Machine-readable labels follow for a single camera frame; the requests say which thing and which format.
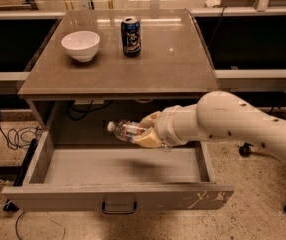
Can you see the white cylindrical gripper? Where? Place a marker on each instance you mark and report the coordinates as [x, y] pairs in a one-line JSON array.
[[165, 125]]

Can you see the clear plastic water bottle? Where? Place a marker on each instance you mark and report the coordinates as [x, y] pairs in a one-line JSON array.
[[126, 131]]

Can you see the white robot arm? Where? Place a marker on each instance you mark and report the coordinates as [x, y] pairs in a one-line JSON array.
[[217, 116]]

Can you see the open grey top drawer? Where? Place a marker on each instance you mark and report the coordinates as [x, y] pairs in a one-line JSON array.
[[79, 175]]

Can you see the grey cabinet with counter top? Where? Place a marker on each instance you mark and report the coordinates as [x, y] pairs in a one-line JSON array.
[[76, 100]]

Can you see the black bar beside drawer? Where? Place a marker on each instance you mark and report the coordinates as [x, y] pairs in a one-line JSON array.
[[19, 172]]

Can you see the dark blue soda can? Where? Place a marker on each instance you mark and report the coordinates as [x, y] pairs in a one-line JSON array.
[[131, 39]]

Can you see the white ceramic bowl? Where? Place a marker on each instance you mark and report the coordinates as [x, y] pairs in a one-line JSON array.
[[81, 45]]

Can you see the black drawer handle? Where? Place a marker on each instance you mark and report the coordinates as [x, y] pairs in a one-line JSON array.
[[119, 209]]

